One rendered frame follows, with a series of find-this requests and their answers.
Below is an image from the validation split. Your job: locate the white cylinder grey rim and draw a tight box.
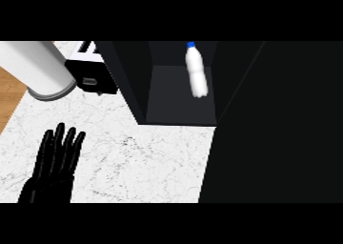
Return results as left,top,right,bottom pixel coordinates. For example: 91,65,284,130
0,41,77,102

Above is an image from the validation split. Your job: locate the white water bottle blue cap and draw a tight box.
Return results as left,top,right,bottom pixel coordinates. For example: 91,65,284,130
183,41,208,98

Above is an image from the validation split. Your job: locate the dark grey cabinet door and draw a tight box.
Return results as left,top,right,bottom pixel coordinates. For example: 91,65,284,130
197,41,343,204

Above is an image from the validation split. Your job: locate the black and white appliance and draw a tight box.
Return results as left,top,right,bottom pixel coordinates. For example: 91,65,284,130
63,41,119,96

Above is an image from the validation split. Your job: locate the dark grey open cabinet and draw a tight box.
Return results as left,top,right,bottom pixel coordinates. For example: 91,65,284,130
94,41,266,126

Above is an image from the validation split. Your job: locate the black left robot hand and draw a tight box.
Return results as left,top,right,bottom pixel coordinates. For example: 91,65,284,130
15,122,86,204

